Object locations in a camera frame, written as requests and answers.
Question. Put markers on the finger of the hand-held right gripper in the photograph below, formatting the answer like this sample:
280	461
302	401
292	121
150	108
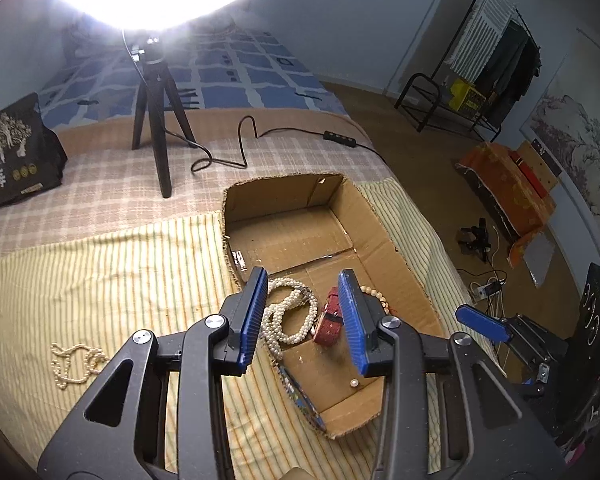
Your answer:
480	322

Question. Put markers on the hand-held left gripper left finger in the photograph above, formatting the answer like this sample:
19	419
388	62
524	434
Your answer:
252	320

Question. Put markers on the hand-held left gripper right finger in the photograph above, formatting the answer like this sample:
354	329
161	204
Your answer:
352	325

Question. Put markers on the cardboard box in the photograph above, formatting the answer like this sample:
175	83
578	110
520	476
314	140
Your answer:
280	240

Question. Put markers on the dark patterned bangle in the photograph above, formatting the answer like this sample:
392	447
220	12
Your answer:
300	395

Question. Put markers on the white power strip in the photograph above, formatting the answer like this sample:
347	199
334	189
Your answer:
487	290

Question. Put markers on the grey foil sheet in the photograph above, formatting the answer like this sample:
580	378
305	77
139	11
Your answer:
537	260

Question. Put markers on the small black tripod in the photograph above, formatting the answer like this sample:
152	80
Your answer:
475	237

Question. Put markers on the yellow striped blanket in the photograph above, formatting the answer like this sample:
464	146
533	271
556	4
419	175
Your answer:
130	270

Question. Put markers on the orange cloth covered box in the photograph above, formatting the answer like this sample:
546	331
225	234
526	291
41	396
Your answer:
510	185

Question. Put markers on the red flat box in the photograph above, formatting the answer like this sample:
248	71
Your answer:
530	175

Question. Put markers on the wooden board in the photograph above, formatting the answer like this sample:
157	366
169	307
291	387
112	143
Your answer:
525	152

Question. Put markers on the dark long box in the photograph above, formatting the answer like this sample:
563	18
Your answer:
547	157

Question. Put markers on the beige plaid sheet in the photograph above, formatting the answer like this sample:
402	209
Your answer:
105	185

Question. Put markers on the yellow box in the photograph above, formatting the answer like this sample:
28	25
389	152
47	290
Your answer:
467	95

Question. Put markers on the black tripod stand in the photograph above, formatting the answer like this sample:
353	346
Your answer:
157	110

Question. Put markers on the blue checked quilt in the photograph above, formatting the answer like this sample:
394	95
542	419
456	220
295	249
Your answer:
260	70

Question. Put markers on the black clothes rack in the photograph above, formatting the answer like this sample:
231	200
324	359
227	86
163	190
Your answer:
422	76

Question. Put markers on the dark green garment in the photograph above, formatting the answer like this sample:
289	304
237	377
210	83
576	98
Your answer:
505	60

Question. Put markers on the black garment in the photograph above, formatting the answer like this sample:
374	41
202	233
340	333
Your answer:
530	60

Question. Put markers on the black printed snack bag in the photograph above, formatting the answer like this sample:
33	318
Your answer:
15	160

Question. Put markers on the striped towel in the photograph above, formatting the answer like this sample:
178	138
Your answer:
480	30

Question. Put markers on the beige door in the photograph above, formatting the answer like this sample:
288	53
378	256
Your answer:
420	25

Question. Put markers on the landscape wall poster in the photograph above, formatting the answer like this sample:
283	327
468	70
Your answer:
580	135

